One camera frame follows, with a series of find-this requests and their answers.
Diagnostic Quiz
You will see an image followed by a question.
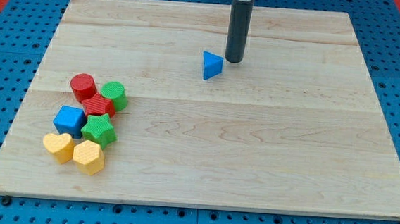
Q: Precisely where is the blue triangle block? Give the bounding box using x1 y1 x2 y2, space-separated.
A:
202 51 224 80

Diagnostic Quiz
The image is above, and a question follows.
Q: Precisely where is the green cylinder block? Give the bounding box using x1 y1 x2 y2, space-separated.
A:
101 80 128 111

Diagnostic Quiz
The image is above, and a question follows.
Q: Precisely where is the wooden board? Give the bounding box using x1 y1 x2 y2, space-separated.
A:
0 0 400 220

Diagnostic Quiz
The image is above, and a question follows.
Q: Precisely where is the green star block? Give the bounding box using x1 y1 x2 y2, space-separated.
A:
81 113 117 150

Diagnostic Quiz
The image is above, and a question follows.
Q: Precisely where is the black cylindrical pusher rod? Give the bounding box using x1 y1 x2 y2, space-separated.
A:
225 0 254 63

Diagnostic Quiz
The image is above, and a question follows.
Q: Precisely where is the yellow hexagon block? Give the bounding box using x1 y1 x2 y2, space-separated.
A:
73 140 105 175

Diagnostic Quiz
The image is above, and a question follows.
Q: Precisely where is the red cylinder block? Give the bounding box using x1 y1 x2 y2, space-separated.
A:
70 73 97 102

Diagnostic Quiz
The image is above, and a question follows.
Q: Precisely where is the blue cube block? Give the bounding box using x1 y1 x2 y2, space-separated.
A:
53 105 87 139

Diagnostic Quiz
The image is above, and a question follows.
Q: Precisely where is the yellow heart block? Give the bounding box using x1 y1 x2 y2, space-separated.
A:
42 133 75 164

